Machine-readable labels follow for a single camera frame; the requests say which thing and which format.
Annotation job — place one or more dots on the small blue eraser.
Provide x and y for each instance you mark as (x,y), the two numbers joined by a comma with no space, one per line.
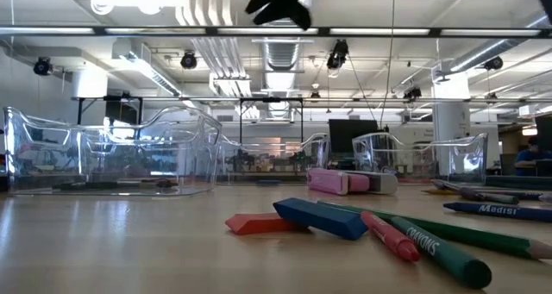
(268,183)

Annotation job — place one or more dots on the orange red eraser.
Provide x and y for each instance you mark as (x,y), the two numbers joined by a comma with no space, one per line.
(254,224)

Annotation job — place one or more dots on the yellow pencil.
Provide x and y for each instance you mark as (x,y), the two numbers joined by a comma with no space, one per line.
(440,192)

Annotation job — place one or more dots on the red crayon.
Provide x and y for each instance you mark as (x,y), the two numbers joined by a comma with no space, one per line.
(390,235)

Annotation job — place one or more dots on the blue marker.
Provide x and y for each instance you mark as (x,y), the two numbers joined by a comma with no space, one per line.
(496,211)

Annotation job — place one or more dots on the green crayon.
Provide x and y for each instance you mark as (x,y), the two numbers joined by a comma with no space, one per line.
(448,257)

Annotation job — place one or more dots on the grey crayon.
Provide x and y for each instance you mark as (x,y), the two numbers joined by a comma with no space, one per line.
(528,195)

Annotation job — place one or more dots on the green pencil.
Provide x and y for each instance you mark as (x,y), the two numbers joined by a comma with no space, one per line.
(496,242)

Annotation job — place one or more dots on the black ceiling spotlight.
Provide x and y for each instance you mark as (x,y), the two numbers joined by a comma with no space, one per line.
(412,93)
(338,52)
(494,63)
(42,66)
(188,61)

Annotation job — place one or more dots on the black crossbar with lights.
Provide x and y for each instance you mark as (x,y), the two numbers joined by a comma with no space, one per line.
(211,31)

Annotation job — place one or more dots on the black monitor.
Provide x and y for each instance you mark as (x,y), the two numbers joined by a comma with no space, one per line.
(545,126)
(351,134)

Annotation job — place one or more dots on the clear plastic bin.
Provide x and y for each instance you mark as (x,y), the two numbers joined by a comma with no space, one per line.
(317,156)
(470,160)
(142,139)
(26,164)

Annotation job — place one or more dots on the white column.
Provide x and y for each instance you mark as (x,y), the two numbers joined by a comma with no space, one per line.
(88,85)
(450,121)

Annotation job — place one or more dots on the person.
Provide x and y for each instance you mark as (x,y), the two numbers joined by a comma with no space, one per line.
(528,158)

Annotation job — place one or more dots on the silver ventilation duct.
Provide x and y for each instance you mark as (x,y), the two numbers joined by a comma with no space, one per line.
(282,54)

